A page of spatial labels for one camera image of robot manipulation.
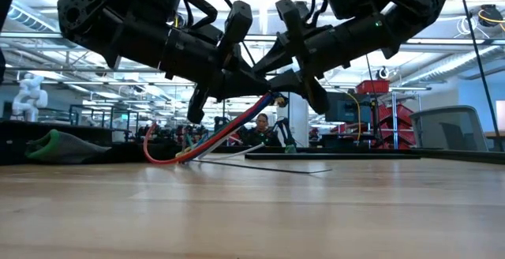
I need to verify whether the red shelf bins rack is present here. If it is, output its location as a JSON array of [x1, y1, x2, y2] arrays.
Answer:
[[372, 103, 418, 149]]

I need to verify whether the grey mesh office chair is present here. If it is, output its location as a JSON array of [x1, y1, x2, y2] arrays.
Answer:
[[410, 104, 491, 152]]

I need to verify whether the black ceiling cable reel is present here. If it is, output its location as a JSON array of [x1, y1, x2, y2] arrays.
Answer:
[[478, 3, 505, 28]]

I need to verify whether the yellow hanging hose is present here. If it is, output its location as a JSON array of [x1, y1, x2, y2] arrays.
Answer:
[[345, 91, 363, 142]]

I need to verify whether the black computer monitor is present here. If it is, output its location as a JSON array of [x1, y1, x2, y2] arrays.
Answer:
[[324, 91, 374, 124]]

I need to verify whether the red storage bin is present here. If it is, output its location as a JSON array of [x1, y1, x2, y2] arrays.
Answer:
[[355, 79, 391, 96]]

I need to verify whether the grey black glove green cuff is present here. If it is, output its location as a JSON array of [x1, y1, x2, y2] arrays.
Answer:
[[25, 129, 151, 164]]

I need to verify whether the white building pillar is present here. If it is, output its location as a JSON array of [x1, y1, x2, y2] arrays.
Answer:
[[277, 92, 310, 148]]

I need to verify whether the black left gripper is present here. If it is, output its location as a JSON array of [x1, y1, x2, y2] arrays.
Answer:
[[161, 28, 273, 125]]

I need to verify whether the white robot figure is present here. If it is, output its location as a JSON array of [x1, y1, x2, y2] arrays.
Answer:
[[10, 72, 50, 122]]

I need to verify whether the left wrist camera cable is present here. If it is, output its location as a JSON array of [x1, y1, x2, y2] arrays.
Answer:
[[181, 0, 257, 66]]

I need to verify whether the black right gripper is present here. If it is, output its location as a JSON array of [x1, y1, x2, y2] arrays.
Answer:
[[252, 15, 395, 114]]

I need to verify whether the thin black hanging cable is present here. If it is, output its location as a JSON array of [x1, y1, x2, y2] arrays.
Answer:
[[365, 53, 383, 145]]

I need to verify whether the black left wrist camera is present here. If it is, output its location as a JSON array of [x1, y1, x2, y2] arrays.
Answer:
[[218, 0, 254, 70]]

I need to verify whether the red cable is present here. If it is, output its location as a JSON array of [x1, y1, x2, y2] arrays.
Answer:
[[142, 92, 274, 166]]

